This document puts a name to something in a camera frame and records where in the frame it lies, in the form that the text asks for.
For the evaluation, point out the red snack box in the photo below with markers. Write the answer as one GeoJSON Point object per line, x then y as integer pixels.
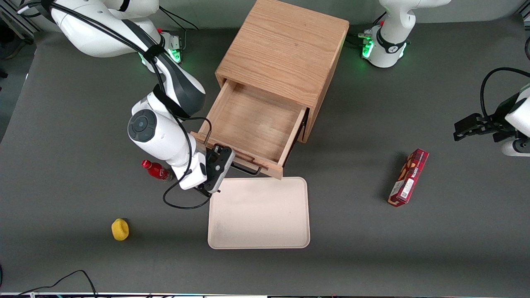
{"type": "Point", "coordinates": [408, 180]}

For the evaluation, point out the red plastic bottle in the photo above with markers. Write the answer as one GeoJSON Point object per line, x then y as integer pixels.
{"type": "Point", "coordinates": [154, 169]}

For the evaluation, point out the aluminium frame rail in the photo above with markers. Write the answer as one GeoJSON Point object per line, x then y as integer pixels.
{"type": "Point", "coordinates": [12, 18]}

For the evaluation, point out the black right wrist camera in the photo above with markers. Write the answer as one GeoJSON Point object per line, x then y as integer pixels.
{"type": "Point", "coordinates": [223, 150]}

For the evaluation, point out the aluminium frame corner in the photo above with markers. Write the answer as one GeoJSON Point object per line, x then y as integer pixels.
{"type": "Point", "coordinates": [526, 15]}

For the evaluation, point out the wooden drawer cabinet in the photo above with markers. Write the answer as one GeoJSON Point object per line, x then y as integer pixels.
{"type": "Point", "coordinates": [285, 45]}

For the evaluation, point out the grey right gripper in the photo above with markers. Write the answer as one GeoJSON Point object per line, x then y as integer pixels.
{"type": "Point", "coordinates": [211, 157]}

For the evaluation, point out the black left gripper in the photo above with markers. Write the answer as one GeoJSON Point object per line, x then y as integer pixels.
{"type": "Point", "coordinates": [498, 118]}

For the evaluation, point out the yellow lemon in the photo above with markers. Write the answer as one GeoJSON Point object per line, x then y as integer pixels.
{"type": "Point", "coordinates": [120, 230]}

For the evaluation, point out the beige rectangular tray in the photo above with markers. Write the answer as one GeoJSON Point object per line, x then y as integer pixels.
{"type": "Point", "coordinates": [258, 215]}

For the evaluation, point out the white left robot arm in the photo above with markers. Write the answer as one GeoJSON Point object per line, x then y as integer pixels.
{"type": "Point", "coordinates": [391, 41]}

